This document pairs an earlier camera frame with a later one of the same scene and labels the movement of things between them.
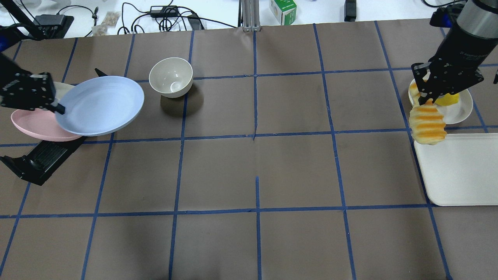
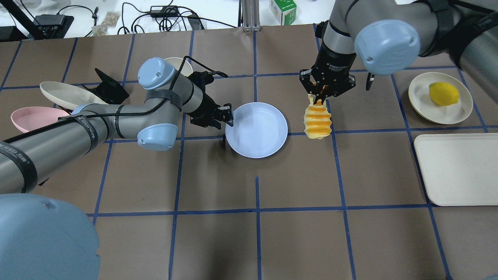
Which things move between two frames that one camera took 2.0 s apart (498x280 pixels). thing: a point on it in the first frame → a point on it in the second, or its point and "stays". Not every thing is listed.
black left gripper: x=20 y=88 → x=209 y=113
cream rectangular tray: x=462 y=170 stays
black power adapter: x=163 y=11 stays
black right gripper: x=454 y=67 → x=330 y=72
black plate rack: x=42 y=158 → x=109 y=90
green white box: x=284 y=11 stays
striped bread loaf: x=426 y=121 → x=317 y=119
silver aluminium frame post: x=250 y=15 stays
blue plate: x=99 y=105 → x=259 y=130
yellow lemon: x=448 y=99 stays
